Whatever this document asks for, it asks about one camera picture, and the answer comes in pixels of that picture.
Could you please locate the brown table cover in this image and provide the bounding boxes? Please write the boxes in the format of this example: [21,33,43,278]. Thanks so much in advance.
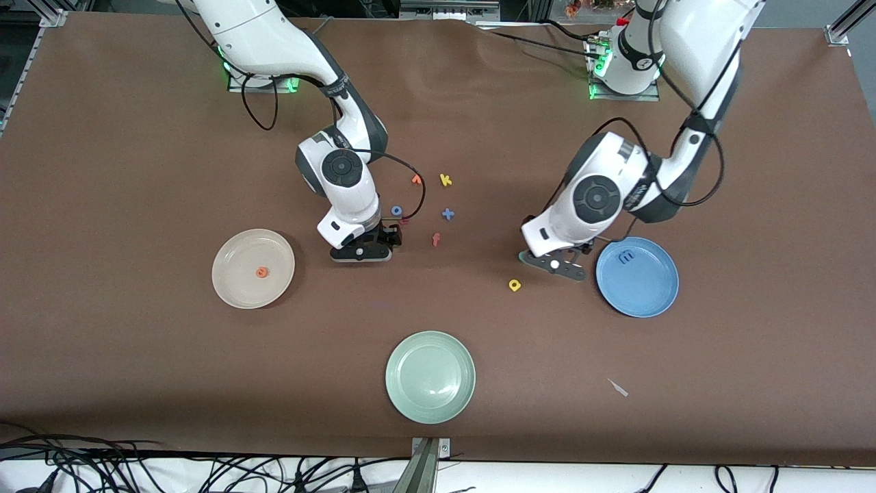
[0,12,876,468]

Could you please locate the blue plate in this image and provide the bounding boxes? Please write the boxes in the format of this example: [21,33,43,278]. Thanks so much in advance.
[595,237,680,318]

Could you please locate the beige plate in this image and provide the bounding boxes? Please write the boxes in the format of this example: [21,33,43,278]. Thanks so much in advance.
[211,229,296,309]

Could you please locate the pale green plate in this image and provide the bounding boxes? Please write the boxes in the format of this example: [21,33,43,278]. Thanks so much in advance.
[385,331,476,425]

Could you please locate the black cable tangle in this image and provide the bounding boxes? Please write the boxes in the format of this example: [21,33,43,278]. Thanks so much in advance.
[0,421,411,493]

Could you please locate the orange flowers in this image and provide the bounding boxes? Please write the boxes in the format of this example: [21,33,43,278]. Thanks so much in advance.
[565,0,617,18]

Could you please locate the metal bracket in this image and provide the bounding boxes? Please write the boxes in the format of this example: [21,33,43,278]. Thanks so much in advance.
[409,437,452,493]

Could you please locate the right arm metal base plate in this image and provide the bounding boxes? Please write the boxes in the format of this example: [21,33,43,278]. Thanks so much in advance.
[227,68,302,93]

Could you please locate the grey equipment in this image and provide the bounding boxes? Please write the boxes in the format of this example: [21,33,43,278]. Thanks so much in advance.
[399,0,500,20]

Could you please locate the thin black cable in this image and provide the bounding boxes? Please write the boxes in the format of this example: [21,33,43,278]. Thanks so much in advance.
[472,21,610,59]

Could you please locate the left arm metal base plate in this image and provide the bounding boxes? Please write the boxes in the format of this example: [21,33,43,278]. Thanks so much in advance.
[587,34,661,102]

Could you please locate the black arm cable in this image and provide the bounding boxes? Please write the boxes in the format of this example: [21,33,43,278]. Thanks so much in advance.
[544,0,725,242]
[175,0,426,223]

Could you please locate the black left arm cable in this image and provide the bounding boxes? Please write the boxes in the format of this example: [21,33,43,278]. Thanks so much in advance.
[544,0,725,242]

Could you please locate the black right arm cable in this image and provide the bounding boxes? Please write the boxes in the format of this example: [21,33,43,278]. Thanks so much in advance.
[175,0,426,223]

